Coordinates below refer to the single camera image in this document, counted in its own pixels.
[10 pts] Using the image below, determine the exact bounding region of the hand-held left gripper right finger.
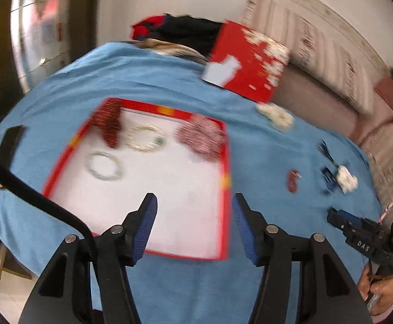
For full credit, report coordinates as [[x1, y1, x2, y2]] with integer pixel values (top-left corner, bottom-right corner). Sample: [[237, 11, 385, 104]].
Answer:
[[232, 193, 372, 324]]

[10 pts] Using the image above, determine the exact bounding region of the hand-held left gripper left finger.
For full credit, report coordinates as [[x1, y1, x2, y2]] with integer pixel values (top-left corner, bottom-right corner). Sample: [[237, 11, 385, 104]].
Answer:
[[18, 193, 158, 324]]

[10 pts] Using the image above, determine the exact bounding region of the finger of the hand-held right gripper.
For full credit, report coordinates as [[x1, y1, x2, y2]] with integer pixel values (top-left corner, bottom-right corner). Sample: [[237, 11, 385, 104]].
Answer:
[[327, 207, 364, 241]]

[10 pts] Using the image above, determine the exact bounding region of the white spotted scrunchie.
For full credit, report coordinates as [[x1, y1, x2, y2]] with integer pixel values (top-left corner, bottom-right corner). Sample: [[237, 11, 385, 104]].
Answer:
[[336, 165, 359, 194]]

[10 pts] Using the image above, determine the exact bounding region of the red cardboard tray box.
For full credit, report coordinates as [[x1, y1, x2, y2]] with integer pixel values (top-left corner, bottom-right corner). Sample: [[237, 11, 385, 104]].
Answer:
[[43, 97, 232, 261]]

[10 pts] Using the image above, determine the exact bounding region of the red bead bracelet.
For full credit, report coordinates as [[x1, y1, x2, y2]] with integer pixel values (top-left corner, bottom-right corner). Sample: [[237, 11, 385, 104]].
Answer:
[[287, 169, 301, 194]]

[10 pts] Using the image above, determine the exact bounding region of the person's right hand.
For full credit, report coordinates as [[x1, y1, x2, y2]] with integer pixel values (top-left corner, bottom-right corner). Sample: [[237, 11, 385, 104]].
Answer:
[[358, 266, 393, 316]]

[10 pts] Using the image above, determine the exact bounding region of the red plaid scrunchie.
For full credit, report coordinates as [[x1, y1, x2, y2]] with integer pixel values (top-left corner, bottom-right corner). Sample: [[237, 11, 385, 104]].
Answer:
[[176, 115, 227, 159]]

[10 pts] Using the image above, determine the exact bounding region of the red polka dot scrunchie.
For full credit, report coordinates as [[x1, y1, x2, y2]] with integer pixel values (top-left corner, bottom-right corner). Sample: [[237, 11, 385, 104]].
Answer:
[[88, 99, 123, 149]]

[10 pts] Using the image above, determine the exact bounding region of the brown sofa seat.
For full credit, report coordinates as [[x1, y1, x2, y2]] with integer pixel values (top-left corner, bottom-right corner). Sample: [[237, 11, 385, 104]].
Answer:
[[274, 64, 359, 139]]

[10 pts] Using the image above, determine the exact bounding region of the white claw hair clip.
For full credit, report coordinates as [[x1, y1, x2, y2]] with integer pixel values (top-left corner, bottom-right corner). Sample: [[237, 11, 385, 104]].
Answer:
[[255, 103, 295, 132]]

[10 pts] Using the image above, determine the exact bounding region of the wooden stool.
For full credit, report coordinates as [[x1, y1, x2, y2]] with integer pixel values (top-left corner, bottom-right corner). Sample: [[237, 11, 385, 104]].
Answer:
[[0, 243, 33, 281]]

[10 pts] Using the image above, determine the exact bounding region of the blue blanket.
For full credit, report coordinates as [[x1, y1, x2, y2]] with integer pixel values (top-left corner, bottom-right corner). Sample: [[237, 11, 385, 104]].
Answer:
[[0, 42, 384, 314]]

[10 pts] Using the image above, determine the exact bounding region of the black smartphone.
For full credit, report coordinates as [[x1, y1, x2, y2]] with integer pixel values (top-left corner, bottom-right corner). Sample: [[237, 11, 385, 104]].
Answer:
[[0, 125, 26, 170]]

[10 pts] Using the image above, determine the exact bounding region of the striped floral sofa cushion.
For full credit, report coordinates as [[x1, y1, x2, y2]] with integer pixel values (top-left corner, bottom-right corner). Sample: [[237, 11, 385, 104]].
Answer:
[[244, 0, 386, 115]]

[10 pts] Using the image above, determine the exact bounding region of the red box lid floral print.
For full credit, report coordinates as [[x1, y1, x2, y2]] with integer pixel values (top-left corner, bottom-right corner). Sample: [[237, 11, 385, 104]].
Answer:
[[201, 20, 291, 103]]

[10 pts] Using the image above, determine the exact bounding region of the black cloth pile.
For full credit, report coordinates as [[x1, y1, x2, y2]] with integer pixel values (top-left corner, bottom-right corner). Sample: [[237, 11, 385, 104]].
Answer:
[[149, 15, 224, 58]]

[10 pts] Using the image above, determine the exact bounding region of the red cloth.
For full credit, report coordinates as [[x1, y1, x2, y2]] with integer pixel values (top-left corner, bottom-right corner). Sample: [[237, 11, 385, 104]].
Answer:
[[130, 15, 166, 39]]

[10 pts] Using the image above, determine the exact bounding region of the stained glass wooden door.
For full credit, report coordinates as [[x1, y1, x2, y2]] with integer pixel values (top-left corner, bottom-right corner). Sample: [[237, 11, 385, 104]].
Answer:
[[0, 0, 99, 142]]

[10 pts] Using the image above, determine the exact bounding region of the small dark cord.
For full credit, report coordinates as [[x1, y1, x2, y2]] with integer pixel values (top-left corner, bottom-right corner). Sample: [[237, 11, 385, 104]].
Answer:
[[317, 140, 336, 167]]

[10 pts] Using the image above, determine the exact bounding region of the pale green bead bracelet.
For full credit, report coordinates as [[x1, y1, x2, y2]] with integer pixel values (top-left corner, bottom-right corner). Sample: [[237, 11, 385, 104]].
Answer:
[[88, 151, 124, 181]]

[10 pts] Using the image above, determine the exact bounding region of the white pearl bracelet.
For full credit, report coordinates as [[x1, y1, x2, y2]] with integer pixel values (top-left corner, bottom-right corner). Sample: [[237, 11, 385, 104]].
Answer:
[[126, 125, 167, 152]]

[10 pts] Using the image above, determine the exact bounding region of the black cable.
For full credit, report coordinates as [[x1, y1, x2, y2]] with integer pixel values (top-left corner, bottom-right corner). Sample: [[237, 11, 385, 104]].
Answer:
[[0, 147, 94, 247]]

